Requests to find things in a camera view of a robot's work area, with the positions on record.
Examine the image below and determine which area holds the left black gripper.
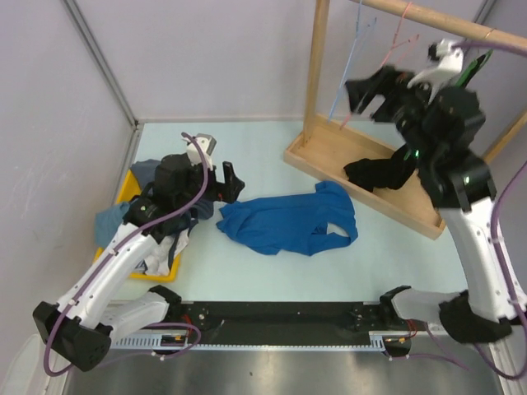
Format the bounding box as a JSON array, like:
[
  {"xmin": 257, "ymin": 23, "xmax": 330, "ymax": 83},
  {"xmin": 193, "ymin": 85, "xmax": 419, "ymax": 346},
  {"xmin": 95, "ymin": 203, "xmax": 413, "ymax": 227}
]
[{"xmin": 175, "ymin": 156, "xmax": 244, "ymax": 211}]

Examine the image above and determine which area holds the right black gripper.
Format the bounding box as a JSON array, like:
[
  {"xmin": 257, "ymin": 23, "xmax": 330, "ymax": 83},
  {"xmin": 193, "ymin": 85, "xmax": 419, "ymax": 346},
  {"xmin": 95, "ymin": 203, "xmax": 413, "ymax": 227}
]
[{"xmin": 339, "ymin": 65, "xmax": 436, "ymax": 164}]

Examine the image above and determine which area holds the pink wire hanger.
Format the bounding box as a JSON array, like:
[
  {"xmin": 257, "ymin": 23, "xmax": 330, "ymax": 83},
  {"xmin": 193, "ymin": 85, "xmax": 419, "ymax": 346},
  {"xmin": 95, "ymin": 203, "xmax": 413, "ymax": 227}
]
[{"xmin": 339, "ymin": 2, "xmax": 421, "ymax": 128}]

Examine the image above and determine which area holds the blue tank top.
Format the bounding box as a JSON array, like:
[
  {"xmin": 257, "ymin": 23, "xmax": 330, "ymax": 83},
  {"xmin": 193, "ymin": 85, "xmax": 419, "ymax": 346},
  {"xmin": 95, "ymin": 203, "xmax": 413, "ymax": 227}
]
[{"xmin": 217, "ymin": 181, "xmax": 358, "ymax": 256}]

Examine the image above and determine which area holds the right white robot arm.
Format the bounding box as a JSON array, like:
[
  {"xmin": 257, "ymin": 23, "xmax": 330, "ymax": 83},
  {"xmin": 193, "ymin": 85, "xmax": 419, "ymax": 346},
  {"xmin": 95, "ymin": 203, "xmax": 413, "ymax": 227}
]
[{"xmin": 345, "ymin": 66, "xmax": 526, "ymax": 344}]

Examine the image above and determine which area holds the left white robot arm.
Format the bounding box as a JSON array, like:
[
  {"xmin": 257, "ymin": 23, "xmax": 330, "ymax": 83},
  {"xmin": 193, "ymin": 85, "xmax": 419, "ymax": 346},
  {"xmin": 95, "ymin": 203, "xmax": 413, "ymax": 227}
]
[{"xmin": 33, "ymin": 154, "xmax": 245, "ymax": 372}]

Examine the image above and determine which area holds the black garment on hanger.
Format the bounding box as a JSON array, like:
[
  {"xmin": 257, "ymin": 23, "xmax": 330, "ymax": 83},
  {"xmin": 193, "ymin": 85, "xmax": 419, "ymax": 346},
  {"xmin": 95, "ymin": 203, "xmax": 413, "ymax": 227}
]
[{"xmin": 343, "ymin": 65, "xmax": 441, "ymax": 192}]

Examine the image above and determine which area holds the green hanger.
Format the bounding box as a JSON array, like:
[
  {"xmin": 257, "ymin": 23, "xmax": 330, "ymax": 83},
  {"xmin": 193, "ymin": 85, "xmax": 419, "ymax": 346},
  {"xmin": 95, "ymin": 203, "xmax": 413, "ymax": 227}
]
[{"xmin": 403, "ymin": 49, "xmax": 495, "ymax": 161}]

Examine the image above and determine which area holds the wooden clothes rack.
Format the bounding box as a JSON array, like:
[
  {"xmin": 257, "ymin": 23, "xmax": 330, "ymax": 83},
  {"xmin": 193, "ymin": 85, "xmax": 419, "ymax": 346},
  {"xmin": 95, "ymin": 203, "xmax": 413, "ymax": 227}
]
[{"xmin": 284, "ymin": 1, "xmax": 526, "ymax": 239}]

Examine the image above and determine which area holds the grey-blue printed t-shirt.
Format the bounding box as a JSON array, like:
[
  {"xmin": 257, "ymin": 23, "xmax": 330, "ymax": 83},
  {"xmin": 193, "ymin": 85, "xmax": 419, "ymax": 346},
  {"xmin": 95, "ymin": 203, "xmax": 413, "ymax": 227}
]
[{"xmin": 130, "ymin": 159, "xmax": 214, "ymax": 228}]

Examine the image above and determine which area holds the yellow plastic basket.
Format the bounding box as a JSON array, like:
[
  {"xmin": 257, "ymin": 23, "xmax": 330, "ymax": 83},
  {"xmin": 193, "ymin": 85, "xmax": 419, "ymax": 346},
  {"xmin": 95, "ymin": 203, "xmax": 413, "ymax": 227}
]
[{"xmin": 94, "ymin": 170, "xmax": 180, "ymax": 282}]

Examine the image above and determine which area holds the white garment with stripes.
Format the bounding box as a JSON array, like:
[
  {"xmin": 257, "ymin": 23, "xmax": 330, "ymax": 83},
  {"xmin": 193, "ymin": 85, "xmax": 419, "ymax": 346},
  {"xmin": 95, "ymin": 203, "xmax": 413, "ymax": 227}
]
[{"xmin": 133, "ymin": 229, "xmax": 189, "ymax": 277}]

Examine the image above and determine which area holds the light teal garment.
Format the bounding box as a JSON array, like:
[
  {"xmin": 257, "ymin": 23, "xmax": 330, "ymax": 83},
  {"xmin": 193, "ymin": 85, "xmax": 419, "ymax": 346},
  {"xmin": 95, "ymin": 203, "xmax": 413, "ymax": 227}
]
[{"xmin": 94, "ymin": 202, "xmax": 130, "ymax": 249}]

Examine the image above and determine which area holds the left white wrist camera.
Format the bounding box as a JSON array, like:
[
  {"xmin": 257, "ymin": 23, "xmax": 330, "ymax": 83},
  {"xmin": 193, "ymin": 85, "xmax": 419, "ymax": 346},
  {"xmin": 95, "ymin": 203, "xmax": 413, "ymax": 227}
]
[{"xmin": 183, "ymin": 133, "xmax": 217, "ymax": 170}]

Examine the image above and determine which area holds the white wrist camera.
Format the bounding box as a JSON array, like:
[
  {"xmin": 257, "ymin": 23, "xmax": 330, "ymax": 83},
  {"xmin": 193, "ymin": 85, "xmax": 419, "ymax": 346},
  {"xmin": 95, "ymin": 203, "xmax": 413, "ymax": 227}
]
[
  {"xmin": 407, "ymin": 39, "xmax": 464, "ymax": 94},
  {"xmin": 183, "ymin": 133, "xmax": 217, "ymax": 170}
]

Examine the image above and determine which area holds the light blue wire hanger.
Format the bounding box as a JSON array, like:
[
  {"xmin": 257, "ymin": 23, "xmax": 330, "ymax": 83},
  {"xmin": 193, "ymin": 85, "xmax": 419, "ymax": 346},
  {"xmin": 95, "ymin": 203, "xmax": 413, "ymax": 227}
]
[{"xmin": 328, "ymin": 1, "xmax": 377, "ymax": 121}]

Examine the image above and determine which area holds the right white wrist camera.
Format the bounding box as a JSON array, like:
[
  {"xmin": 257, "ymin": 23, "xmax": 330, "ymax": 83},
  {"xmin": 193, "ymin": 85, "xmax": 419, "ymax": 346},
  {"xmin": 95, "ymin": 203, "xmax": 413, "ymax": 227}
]
[{"xmin": 407, "ymin": 39, "xmax": 464, "ymax": 94}]

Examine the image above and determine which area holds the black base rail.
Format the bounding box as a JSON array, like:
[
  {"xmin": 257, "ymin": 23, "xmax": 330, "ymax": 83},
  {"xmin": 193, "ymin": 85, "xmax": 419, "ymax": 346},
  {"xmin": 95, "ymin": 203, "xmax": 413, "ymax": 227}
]
[{"xmin": 147, "ymin": 300, "xmax": 415, "ymax": 358}]

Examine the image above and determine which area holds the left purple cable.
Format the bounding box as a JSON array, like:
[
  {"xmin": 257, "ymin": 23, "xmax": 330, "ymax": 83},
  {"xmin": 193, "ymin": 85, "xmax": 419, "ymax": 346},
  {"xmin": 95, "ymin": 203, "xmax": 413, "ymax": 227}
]
[{"xmin": 43, "ymin": 131, "xmax": 209, "ymax": 378}]

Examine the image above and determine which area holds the aluminium frame post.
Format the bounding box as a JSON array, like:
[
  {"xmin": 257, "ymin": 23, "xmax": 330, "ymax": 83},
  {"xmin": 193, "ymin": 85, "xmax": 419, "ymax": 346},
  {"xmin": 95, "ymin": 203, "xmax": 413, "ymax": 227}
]
[{"xmin": 61, "ymin": 0, "xmax": 143, "ymax": 132}]

